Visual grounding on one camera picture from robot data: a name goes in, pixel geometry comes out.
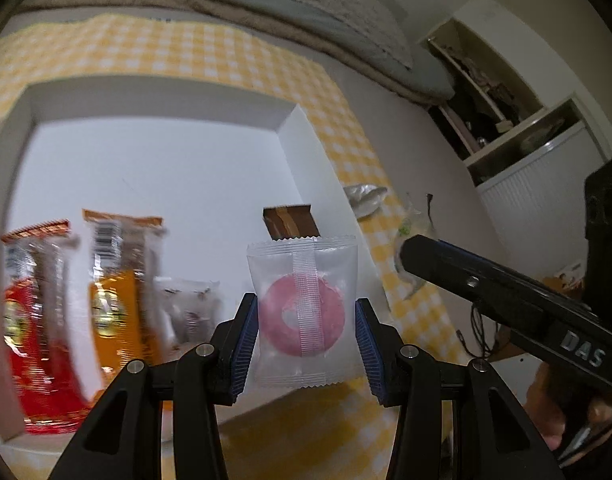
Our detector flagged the white cardboard box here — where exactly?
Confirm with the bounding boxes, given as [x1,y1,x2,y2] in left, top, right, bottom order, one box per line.
[0,77,387,456]

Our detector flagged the brown chocolate bar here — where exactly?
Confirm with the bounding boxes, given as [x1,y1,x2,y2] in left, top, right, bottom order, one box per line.
[262,203,321,242]

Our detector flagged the orange snack packet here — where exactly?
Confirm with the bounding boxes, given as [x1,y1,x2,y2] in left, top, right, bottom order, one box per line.
[80,208,173,392]

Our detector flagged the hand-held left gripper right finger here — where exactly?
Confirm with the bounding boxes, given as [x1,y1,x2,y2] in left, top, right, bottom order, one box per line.
[355,297,564,480]

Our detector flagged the red snack packet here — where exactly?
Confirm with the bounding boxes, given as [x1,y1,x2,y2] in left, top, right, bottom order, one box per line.
[0,219,95,435]

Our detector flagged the crumpled silver wrapper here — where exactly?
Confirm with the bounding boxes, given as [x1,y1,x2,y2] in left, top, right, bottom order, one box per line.
[342,184,389,220]

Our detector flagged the metal bowl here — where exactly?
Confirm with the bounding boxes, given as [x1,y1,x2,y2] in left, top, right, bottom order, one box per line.
[520,124,564,157]

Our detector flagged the beige folded futon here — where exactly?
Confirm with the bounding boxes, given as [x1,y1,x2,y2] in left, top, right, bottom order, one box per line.
[16,0,437,107]

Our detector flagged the clear green candy packet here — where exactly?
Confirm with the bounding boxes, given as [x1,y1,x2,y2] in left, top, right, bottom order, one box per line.
[393,192,439,302]

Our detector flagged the black cable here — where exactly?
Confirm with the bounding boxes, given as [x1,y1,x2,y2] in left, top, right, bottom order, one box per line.
[425,192,509,362]

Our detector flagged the clear dark candy packet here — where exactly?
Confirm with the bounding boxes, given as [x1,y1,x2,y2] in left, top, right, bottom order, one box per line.
[153,277,223,361]

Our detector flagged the yellow checked mat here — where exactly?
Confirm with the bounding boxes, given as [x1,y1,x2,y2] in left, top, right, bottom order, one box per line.
[0,15,467,480]

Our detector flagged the grey quilted pillows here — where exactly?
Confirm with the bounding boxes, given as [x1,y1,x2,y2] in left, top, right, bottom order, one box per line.
[46,0,457,102]

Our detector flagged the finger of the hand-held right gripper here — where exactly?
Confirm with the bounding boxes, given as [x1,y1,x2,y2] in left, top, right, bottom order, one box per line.
[401,234,589,332]

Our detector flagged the clear pink ring candy packet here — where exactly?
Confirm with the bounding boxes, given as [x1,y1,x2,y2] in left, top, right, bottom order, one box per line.
[247,235,359,390]

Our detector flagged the beige quilted pillow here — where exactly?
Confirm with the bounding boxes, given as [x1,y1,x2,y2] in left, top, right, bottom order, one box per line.
[276,0,415,69]

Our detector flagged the grey bed sheet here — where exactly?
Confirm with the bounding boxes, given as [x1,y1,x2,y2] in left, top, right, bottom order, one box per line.
[331,52,542,366]

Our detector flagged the person's right hand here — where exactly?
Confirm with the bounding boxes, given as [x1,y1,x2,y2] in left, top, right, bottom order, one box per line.
[526,364,612,453]

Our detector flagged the white wall shelf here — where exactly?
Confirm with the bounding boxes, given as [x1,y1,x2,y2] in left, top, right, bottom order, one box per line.
[420,14,612,283]

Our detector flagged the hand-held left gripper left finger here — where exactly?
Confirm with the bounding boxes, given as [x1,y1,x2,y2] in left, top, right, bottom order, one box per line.
[48,292,259,480]

